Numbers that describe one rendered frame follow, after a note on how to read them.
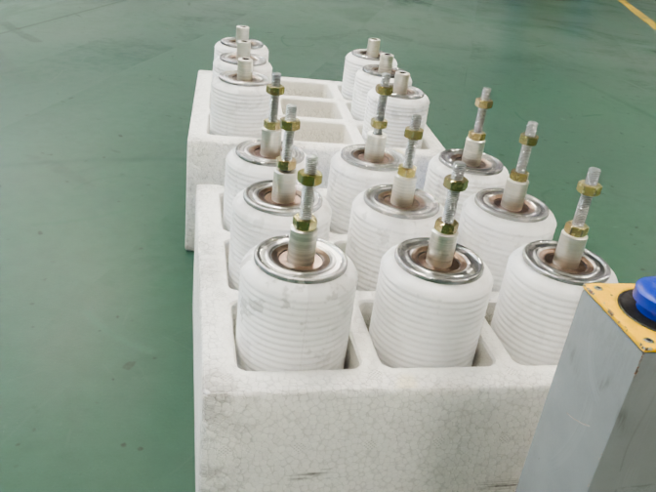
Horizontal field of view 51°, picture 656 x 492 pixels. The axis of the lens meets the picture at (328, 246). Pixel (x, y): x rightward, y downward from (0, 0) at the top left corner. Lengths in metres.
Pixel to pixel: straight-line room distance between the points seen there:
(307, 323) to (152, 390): 0.32
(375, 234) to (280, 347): 0.17
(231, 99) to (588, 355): 0.69
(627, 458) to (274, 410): 0.25
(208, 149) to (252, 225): 0.39
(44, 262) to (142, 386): 0.31
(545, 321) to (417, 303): 0.12
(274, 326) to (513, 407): 0.21
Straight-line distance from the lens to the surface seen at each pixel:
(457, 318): 0.57
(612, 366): 0.45
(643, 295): 0.45
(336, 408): 0.56
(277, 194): 0.65
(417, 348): 0.58
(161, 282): 1.00
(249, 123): 1.03
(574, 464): 0.50
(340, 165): 0.77
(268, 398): 0.54
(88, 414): 0.79
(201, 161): 1.02
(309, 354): 0.56
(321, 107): 1.26
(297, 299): 0.52
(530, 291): 0.61
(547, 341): 0.63
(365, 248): 0.67
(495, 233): 0.70
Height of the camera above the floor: 0.52
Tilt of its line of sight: 28 degrees down
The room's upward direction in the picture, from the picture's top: 7 degrees clockwise
